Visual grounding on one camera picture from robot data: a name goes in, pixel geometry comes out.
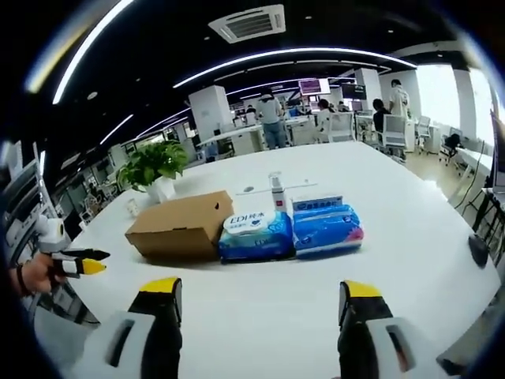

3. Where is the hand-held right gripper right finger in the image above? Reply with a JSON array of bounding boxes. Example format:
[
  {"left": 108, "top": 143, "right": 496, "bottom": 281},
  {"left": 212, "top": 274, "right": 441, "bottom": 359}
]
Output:
[{"left": 338, "top": 280, "right": 435, "bottom": 379}]

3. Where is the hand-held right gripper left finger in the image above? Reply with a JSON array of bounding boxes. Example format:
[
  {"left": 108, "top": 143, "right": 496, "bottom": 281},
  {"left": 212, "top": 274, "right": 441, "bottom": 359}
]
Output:
[{"left": 74, "top": 277, "right": 185, "bottom": 379}]

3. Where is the blue tissue pack soft item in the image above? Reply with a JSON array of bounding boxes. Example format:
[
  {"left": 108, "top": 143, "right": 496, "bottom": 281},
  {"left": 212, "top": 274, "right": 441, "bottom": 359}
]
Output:
[{"left": 290, "top": 195, "right": 365, "bottom": 260}]

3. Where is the brown cardboard shoe box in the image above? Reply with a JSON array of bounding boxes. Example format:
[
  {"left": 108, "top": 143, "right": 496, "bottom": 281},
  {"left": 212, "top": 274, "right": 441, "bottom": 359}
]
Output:
[{"left": 125, "top": 190, "right": 234, "bottom": 262}]

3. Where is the blue wet wipes soft item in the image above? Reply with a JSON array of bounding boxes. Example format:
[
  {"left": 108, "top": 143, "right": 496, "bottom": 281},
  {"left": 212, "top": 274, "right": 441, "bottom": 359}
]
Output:
[{"left": 218, "top": 210, "right": 295, "bottom": 265}]

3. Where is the clear pump bottle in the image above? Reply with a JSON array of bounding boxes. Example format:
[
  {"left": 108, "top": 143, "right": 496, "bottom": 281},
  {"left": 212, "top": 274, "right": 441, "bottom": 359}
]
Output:
[{"left": 267, "top": 171, "right": 287, "bottom": 214}]

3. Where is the person's left hand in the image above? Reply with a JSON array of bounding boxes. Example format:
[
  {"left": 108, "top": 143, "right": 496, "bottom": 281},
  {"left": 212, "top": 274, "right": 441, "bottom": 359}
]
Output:
[{"left": 18, "top": 253, "right": 65, "bottom": 294}]

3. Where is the grey mesh office chair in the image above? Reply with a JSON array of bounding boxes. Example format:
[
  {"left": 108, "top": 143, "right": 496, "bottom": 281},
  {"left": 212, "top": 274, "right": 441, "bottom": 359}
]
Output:
[{"left": 33, "top": 282, "right": 103, "bottom": 356}]

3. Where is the storage shelf with bins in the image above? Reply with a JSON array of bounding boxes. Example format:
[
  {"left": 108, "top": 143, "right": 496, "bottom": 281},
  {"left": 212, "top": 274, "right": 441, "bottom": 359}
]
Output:
[{"left": 0, "top": 141, "right": 48, "bottom": 246}]

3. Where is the black wristband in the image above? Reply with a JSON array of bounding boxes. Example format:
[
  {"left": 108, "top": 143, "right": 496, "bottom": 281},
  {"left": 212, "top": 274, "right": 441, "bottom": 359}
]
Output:
[{"left": 14, "top": 264, "right": 31, "bottom": 297}]

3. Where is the green plant in white pot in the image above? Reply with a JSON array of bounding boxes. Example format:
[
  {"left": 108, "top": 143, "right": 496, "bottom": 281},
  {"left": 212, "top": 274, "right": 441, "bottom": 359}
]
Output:
[{"left": 117, "top": 141, "right": 190, "bottom": 203}]

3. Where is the black rounded object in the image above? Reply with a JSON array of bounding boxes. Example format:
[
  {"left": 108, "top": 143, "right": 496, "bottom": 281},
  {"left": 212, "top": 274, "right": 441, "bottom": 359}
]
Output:
[{"left": 468, "top": 233, "right": 490, "bottom": 269}]

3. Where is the white table socket panel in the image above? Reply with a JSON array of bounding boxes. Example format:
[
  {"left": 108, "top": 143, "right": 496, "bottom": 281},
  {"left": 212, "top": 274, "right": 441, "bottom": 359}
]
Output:
[{"left": 235, "top": 179, "right": 319, "bottom": 196}]

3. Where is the white office chair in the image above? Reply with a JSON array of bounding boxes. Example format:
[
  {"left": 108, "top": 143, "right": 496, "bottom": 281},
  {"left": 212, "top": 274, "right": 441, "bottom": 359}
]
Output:
[
  {"left": 329, "top": 112, "right": 354, "bottom": 143},
  {"left": 382, "top": 114, "right": 407, "bottom": 157}
]

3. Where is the ceiling light strip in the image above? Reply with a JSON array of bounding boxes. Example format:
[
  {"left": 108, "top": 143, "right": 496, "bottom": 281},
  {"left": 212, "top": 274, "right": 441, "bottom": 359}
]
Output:
[
  {"left": 173, "top": 47, "right": 418, "bottom": 88},
  {"left": 53, "top": 0, "right": 135, "bottom": 104}
]

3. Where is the dark monitor screen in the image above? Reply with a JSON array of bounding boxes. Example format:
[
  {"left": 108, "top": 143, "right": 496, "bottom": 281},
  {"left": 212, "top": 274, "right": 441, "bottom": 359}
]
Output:
[{"left": 341, "top": 83, "right": 366, "bottom": 99}]

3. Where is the pink monitor screen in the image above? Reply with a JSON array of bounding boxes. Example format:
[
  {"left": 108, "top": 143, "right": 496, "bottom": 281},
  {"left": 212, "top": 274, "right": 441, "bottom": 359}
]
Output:
[{"left": 298, "top": 78, "right": 331, "bottom": 96}]

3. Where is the ceiling air conditioner vent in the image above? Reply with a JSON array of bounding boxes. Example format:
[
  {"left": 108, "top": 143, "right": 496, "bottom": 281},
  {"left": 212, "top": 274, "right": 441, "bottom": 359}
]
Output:
[{"left": 208, "top": 3, "right": 286, "bottom": 43}]

